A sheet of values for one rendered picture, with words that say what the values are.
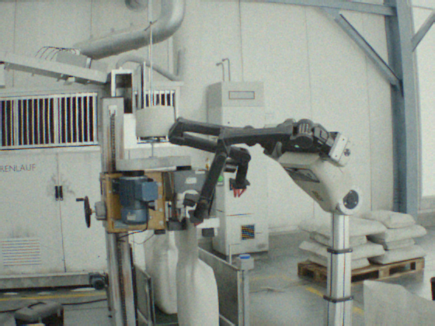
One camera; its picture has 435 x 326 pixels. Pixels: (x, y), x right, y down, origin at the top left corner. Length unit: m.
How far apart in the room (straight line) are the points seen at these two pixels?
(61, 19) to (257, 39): 2.63
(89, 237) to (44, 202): 0.59
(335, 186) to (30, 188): 3.76
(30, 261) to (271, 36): 4.38
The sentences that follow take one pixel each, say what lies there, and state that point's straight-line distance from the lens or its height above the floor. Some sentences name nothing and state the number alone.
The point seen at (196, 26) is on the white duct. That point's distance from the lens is 6.60.
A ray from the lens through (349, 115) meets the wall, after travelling 8.49.
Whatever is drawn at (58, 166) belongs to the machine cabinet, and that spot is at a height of 1.28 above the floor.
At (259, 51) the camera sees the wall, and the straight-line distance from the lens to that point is 7.91.
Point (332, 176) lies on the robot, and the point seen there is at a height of 1.32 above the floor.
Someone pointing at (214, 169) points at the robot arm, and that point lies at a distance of 2.74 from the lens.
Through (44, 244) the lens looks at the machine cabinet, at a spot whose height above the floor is 0.50.
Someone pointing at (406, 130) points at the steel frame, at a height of 1.55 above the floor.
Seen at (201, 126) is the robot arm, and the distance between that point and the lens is 2.97.
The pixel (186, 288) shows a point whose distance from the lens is 3.20.
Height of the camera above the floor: 1.52
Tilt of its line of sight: 3 degrees down
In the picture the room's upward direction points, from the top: 2 degrees counter-clockwise
